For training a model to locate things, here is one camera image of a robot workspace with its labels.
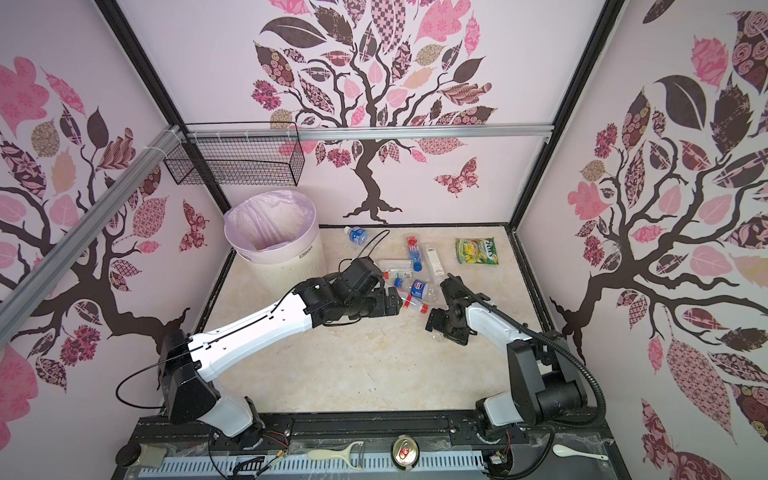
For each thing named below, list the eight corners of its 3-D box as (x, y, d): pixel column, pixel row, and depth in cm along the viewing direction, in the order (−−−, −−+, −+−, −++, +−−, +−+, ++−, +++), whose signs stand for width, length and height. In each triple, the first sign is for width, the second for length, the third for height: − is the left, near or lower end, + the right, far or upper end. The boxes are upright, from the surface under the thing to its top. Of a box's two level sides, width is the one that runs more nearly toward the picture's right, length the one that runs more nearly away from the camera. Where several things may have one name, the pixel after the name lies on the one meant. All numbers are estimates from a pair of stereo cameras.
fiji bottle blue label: (413, 274, 107) (413, 266, 103) (406, 245, 116) (407, 236, 112) (423, 273, 107) (424, 265, 103) (416, 244, 117) (417, 235, 112)
